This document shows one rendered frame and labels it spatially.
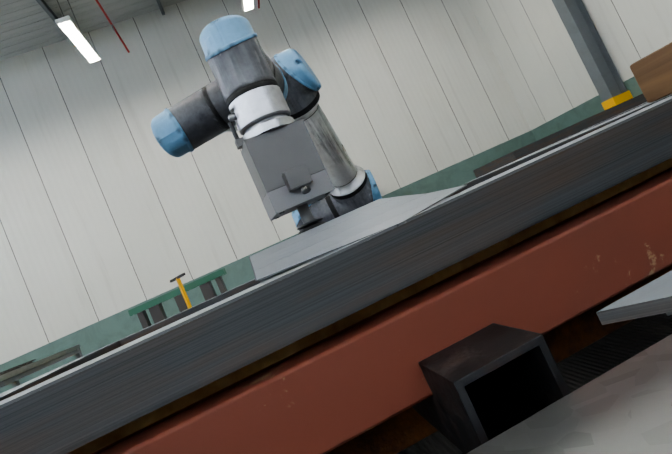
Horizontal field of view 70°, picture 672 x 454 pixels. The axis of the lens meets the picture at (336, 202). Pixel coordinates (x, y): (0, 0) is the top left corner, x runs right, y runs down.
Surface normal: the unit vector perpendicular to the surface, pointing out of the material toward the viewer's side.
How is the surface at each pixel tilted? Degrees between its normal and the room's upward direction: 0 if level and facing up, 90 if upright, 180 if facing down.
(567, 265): 90
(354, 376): 90
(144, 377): 90
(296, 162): 90
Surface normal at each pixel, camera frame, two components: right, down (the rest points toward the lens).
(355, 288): 0.15, -0.15
